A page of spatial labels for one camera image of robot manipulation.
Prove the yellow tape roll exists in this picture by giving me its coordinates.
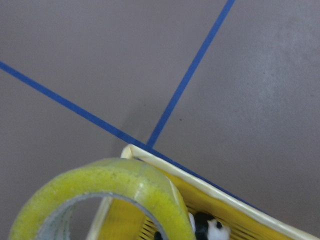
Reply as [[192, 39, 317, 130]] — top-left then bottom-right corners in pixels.
[[8, 157, 197, 240]]

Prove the panda toy figure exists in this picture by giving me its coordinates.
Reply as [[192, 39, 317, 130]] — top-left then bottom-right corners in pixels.
[[153, 211, 232, 240]]

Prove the yellow plastic basket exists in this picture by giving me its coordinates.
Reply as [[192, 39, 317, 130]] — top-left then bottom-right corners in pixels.
[[86, 144, 316, 240]]

